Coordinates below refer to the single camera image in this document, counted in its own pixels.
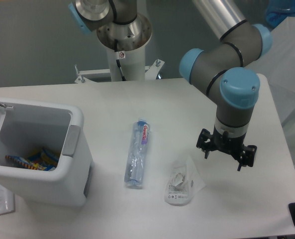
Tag white base bracket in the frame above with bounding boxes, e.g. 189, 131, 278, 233
74, 59, 165, 84

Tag blue water jug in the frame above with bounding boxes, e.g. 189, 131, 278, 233
265, 0, 295, 28

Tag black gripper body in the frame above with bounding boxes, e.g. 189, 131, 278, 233
210, 127, 246, 156

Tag clear plastic wrapper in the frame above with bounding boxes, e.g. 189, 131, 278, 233
164, 155, 206, 206

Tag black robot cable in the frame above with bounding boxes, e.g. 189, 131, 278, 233
113, 39, 127, 82

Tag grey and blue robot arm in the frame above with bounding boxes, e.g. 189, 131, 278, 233
68, 0, 272, 167

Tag crushed clear plastic bottle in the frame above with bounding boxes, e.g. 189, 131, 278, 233
124, 118, 150, 188

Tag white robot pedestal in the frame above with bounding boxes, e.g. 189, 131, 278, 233
105, 46, 145, 82

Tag white trash can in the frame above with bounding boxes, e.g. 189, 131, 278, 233
0, 98, 94, 207

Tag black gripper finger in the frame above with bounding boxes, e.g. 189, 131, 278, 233
237, 145, 257, 171
196, 128, 213, 159

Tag white side table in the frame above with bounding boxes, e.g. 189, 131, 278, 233
255, 17, 295, 125

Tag colourful snack wrappers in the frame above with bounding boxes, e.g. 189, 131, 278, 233
5, 147, 60, 171

